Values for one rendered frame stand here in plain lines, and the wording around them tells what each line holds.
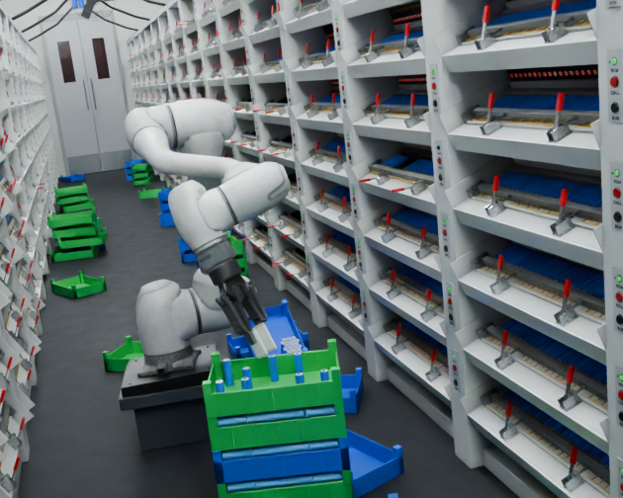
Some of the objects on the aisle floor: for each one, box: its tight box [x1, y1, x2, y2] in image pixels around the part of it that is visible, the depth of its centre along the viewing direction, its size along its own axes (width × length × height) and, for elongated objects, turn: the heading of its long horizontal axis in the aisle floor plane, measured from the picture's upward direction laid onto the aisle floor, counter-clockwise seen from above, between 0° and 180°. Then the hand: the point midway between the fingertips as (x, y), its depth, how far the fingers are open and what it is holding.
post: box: [331, 0, 406, 381], centre depth 271 cm, size 20×9×174 cm, turn 132°
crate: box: [102, 336, 144, 372], centre depth 329 cm, size 30×20×8 cm
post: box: [421, 0, 520, 468], centre depth 206 cm, size 20×9×174 cm, turn 132°
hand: (261, 341), depth 188 cm, fingers open, 3 cm apart
